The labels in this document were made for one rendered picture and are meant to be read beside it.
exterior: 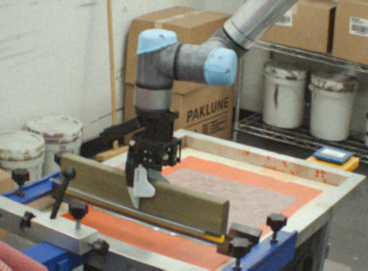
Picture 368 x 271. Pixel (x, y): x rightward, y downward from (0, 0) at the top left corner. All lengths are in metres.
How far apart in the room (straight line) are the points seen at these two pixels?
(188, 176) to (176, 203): 0.50
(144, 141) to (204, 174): 0.56
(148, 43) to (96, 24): 3.31
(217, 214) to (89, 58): 3.34
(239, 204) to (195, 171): 0.24
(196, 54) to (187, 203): 0.29
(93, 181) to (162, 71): 0.32
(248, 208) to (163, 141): 0.42
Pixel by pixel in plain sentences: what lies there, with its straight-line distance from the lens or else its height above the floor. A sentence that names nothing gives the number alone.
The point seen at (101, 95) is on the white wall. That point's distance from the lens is 5.20.
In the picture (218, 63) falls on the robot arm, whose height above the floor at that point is 1.37.
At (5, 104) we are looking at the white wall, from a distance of 4.52.
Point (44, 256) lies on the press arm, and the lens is 1.61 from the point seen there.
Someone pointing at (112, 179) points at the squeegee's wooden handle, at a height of 1.09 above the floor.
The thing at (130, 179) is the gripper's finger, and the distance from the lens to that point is 1.81.
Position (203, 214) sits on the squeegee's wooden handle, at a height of 1.07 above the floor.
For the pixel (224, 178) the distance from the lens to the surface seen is 2.30.
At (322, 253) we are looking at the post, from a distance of 2.63.
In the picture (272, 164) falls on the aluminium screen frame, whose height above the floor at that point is 0.97.
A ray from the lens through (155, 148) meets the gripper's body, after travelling 1.76.
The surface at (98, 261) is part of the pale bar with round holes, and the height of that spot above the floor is 1.01.
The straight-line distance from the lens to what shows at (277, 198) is 2.19.
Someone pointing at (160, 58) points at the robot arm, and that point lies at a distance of 1.72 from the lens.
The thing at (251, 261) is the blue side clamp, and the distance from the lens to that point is 1.74.
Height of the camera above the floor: 1.76
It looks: 18 degrees down
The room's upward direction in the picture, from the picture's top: 4 degrees clockwise
